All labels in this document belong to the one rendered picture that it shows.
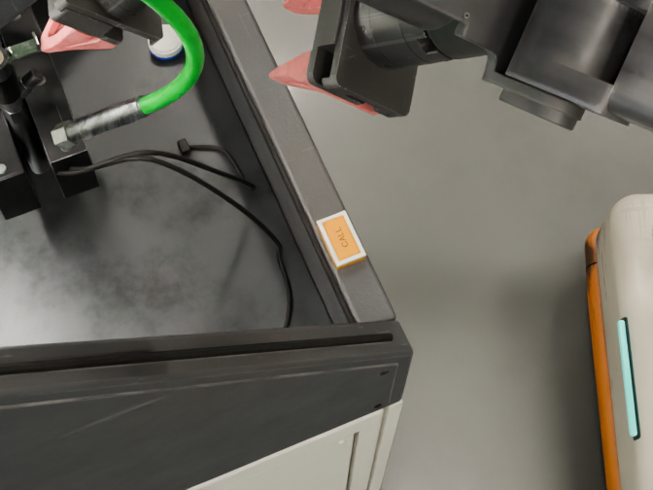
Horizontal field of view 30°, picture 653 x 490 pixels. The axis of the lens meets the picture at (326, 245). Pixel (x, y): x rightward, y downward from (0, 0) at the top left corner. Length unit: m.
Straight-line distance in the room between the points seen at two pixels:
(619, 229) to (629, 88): 1.37
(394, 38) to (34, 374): 0.33
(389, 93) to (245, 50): 0.52
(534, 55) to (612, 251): 1.36
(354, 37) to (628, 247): 1.27
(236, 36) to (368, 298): 0.31
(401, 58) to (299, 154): 0.48
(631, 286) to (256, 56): 0.88
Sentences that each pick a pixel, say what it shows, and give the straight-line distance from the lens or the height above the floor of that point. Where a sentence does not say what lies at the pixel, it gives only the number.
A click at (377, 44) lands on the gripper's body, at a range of 0.74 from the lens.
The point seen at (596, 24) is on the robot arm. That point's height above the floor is 1.50.
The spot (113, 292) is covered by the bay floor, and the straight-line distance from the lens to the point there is 1.28.
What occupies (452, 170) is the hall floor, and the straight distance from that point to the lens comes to 2.27.
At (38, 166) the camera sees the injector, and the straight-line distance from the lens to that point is 1.27.
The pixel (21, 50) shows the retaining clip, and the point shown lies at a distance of 1.11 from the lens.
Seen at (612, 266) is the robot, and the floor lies 0.23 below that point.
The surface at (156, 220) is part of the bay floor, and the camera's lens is 1.31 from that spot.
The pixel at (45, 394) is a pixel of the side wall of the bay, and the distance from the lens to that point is 0.85.
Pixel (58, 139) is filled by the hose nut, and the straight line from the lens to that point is 1.04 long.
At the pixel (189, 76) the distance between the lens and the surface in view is 0.94.
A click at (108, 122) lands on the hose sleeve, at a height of 1.14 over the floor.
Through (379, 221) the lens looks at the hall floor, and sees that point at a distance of 2.21.
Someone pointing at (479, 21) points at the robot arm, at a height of 1.48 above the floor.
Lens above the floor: 2.02
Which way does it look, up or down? 67 degrees down
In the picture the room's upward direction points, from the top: 2 degrees clockwise
